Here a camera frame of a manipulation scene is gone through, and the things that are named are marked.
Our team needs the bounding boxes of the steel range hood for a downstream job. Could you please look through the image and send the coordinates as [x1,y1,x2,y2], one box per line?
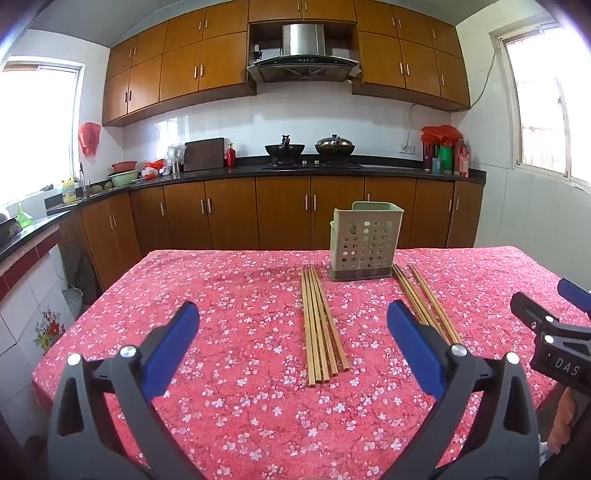
[246,23,362,84]

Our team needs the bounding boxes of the dark cutting board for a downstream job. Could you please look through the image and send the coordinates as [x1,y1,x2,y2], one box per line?
[184,137,225,172]

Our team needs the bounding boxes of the bamboo chopstick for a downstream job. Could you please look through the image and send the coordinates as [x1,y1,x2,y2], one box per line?
[308,268,332,383]
[408,263,464,346]
[305,270,324,385]
[302,270,317,387]
[396,264,453,344]
[311,267,339,378]
[314,265,350,373]
[392,264,446,342]

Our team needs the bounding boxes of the wooden base cabinets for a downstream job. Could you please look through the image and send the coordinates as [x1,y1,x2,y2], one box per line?
[58,178,484,296]

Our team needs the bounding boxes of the large red bottle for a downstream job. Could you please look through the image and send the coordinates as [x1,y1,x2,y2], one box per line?
[453,138,471,178]

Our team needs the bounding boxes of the black wok with handle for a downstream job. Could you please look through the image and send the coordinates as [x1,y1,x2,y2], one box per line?
[264,135,306,160]

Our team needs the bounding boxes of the white power cable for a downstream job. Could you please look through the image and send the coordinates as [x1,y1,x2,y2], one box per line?
[406,46,499,147]

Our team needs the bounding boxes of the green basin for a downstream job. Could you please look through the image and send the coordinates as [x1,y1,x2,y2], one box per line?
[108,170,140,188]

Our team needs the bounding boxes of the hanging red plastic bag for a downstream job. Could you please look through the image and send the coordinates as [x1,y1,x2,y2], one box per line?
[78,122,101,156]

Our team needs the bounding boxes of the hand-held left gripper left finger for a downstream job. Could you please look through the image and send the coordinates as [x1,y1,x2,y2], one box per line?
[46,301,206,480]

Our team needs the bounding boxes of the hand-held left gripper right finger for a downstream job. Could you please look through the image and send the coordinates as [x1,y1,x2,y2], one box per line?
[387,300,542,480]

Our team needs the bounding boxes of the wooden wall cabinet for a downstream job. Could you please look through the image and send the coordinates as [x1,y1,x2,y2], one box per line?
[352,0,471,112]
[102,0,257,127]
[248,0,357,25]

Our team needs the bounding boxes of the green perforated utensil holder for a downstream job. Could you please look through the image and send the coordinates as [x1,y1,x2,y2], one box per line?
[329,201,404,282]

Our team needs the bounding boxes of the wooden kitchen cabinets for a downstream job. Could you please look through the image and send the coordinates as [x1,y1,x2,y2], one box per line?
[0,154,488,259]

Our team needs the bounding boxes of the red floral tablecloth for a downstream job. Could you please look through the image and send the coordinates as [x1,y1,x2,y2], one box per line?
[31,247,591,480]

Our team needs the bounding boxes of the black gas stove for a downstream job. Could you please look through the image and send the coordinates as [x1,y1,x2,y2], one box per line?
[261,158,363,171]

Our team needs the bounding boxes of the black wok with lid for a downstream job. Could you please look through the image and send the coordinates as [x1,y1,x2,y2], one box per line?
[315,134,356,157]

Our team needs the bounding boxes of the person's right hand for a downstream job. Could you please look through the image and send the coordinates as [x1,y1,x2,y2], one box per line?
[552,390,578,446]

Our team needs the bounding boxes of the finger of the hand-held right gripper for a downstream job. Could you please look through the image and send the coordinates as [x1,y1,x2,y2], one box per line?
[510,292,591,345]
[557,277,591,319]

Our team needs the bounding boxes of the kitchen window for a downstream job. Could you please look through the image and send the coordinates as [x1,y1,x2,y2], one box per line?
[489,23,591,190]
[0,58,86,206]

